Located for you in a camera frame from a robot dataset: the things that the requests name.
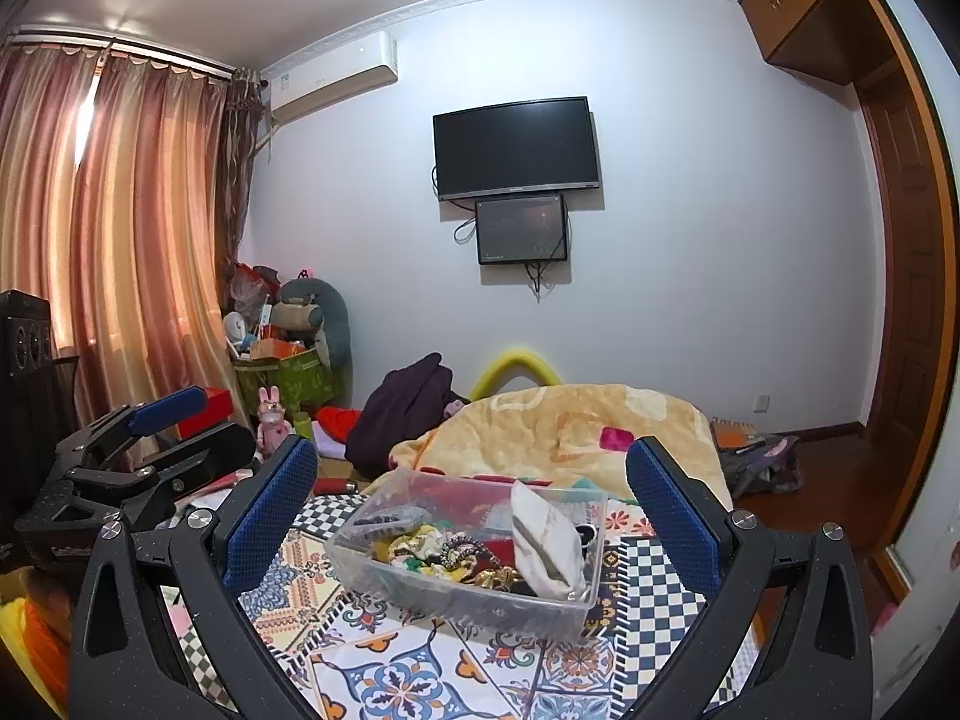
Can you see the small white fan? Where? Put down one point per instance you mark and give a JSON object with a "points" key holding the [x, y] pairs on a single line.
{"points": [[236, 330]]}

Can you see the beige floral blanket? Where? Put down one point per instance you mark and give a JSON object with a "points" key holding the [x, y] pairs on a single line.
{"points": [[555, 427]]}

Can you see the pink bunny toy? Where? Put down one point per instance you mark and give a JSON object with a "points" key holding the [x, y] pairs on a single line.
{"points": [[271, 420]]}

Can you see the green bottle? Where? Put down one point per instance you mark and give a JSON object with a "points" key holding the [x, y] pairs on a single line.
{"points": [[301, 426]]}

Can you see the wooden overhead cabinet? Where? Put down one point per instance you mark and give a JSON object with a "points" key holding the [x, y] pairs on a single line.
{"points": [[802, 7]]}

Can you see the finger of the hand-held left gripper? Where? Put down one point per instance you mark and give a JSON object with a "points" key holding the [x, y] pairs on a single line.
{"points": [[169, 406], [210, 454]]}

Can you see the red roller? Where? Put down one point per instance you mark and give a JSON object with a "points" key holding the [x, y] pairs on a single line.
{"points": [[336, 485]]}

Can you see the black wall television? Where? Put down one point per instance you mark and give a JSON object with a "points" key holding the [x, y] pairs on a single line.
{"points": [[517, 146]]}

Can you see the small black wall monitor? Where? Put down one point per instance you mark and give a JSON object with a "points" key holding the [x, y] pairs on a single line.
{"points": [[521, 229]]}

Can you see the clear plastic box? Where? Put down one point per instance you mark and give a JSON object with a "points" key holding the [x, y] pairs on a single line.
{"points": [[465, 607]]}

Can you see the green storage bin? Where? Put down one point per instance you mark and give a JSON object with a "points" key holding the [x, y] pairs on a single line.
{"points": [[289, 382]]}

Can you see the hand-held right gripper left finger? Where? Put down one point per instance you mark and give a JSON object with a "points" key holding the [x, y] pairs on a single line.
{"points": [[270, 514]]}

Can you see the white air conditioner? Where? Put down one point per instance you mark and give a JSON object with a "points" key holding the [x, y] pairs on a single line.
{"points": [[330, 79]]}

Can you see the yellow orange cloth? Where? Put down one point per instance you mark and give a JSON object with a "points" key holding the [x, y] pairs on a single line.
{"points": [[34, 637]]}

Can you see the pink orange curtain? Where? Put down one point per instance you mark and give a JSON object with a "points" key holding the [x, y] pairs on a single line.
{"points": [[127, 225]]}

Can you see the patterned bedsheet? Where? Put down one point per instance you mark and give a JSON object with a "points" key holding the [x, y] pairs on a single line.
{"points": [[420, 675]]}

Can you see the yellow printed scarf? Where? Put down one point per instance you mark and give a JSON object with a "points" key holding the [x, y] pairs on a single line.
{"points": [[409, 544]]}

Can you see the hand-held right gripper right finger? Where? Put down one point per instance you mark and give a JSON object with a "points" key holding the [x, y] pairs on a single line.
{"points": [[675, 521]]}

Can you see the red cloth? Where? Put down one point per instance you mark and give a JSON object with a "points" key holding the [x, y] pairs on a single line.
{"points": [[339, 424]]}

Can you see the red plastic bag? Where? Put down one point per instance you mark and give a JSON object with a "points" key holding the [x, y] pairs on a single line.
{"points": [[251, 285]]}

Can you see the white wall socket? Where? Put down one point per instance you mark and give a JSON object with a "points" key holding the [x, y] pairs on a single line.
{"points": [[761, 402]]}

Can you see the dark purple clothing pile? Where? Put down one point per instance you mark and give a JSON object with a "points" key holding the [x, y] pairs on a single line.
{"points": [[405, 412]]}

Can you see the brown wooden door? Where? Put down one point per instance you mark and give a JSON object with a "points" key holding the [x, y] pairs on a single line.
{"points": [[911, 315]]}

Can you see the yellow foam tube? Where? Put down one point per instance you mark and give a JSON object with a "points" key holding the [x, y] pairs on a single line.
{"points": [[517, 361]]}

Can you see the black beaded hairband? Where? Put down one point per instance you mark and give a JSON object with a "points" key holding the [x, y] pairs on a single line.
{"points": [[386, 521]]}

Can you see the purple bag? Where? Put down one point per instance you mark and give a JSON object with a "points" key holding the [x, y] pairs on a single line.
{"points": [[757, 457]]}

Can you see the small red pouch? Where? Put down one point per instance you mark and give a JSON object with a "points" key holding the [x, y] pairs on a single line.
{"points": [[499, 551]]}

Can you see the red box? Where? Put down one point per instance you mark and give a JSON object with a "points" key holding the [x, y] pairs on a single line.
{"points": [[217, 403]]}

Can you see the cream pouch with black trim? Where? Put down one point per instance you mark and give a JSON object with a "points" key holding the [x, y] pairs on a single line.
{"points": [[544, 540]]}

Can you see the grey plush toy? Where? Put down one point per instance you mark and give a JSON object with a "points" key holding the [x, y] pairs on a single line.
{"points": [[311, 315]]}

